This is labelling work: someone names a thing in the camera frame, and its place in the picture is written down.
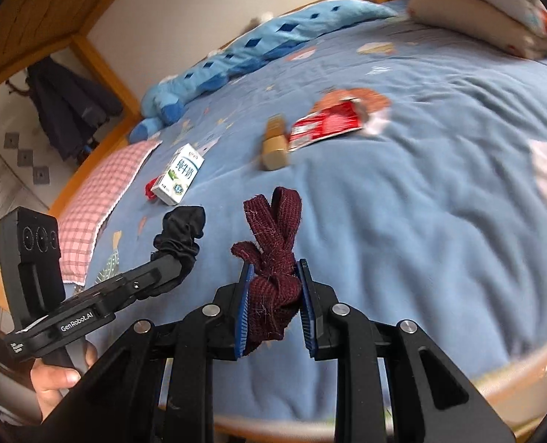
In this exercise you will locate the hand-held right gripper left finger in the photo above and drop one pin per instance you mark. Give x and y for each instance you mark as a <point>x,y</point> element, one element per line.
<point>244,307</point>

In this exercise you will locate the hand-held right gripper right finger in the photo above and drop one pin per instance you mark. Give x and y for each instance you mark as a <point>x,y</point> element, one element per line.
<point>306,307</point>

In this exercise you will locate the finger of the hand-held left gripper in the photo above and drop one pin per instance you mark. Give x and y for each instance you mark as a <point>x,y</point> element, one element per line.
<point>135,284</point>

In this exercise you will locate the maroon knit sock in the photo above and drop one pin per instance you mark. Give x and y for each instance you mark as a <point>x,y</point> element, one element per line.
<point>273,286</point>

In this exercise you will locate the black sock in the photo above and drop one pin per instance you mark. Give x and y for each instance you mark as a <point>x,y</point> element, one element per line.
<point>185,228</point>

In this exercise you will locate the red knit cloth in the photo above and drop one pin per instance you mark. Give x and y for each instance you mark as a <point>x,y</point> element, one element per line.
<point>151,190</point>

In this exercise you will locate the pink plaid pillow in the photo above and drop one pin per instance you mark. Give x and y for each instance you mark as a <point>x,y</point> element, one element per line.
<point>102,194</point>

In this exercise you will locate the white wardrobe grey diamonds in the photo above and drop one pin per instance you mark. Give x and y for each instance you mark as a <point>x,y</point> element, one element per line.
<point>19,147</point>

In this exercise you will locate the white milk carton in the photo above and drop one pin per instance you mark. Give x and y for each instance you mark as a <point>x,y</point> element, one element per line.
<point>178,175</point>

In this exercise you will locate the dark hanging jacket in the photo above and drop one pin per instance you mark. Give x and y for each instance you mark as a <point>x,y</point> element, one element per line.
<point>70,106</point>

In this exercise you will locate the brown crumpled wrapper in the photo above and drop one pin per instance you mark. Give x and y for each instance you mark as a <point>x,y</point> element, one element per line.
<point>275,145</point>

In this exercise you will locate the blue printed bed sheet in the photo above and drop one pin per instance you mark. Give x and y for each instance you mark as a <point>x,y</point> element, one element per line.
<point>439,194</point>

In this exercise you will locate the brown coat rack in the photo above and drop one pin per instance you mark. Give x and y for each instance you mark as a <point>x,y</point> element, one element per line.
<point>17,86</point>

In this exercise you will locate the large red snack wrapper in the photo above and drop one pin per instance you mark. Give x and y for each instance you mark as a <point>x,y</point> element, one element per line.
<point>324,124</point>

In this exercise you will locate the long blue plush toy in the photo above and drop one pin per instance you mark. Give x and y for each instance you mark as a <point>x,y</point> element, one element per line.
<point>255,48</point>

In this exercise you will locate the folded cream red quilt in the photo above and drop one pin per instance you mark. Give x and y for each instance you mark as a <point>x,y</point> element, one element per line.
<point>485,9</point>

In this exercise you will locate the wooden bunk bed frame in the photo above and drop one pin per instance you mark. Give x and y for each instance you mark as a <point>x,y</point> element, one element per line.
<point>93,55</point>

